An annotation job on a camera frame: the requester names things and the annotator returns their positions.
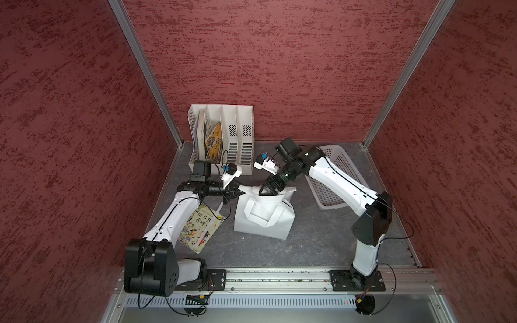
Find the white perforated plastic basket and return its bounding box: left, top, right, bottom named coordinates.
left=300, top=146, right=376, bottom=216

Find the right aluminium corner post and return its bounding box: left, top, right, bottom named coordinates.
left=362, top=0, right=455, bottom=150

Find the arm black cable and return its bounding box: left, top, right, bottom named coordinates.
left=298, top=144, right=415, bottom=316
left=136, top=149, right=243, bottom=318

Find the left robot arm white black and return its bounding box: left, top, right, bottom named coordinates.
left=123, top=161, right=242, bottom=297

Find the colourful children's book on table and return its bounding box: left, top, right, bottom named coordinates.
left=178, top=205, right=226, bottom=254

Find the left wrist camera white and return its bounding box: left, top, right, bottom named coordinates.
left=222, top=163, right=242, bottom=188

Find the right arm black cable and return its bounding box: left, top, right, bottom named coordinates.
left=298, top=144, right=415, bottom=316

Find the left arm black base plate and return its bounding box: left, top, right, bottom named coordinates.
left=174, top=269, right=228, bottom=292

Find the yellow book in organizer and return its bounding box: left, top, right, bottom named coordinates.
left=205, top=122, right=223, bottom=164

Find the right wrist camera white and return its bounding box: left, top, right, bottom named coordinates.
left=254, top=153, right=280, bottom=175

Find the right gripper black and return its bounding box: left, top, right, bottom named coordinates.
left=258, top=159, right=303, bottom=196

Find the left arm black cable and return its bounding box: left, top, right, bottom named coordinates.
left=136, top=149, right=243, bottom=318

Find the left aluminium corner post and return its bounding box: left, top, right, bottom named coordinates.
left=109, top=0, right=184, bottom=149

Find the aluminium corner post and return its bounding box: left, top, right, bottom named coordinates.
left=362, top=0, right=455, bottom=150
left=109, top=0, right=184, bottom=149

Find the white booklet in organizer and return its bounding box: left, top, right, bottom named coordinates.
left=194, top=109, right=205, bottom=161

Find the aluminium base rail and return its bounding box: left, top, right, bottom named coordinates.
left=112, top=266, right=445, bottom=296

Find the white desktop file organizer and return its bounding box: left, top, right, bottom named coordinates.
left=188, top=104, right=254, bottom=176

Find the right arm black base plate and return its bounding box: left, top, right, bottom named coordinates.
left=329, top=270, right=386, bottom=293

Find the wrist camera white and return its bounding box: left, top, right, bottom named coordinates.
left=222, top=163, right=242, bottom=188
left=254, top=153, right=280, bottom=175

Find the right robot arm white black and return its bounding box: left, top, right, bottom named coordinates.
left=254, top=137, right=393, bottom=290

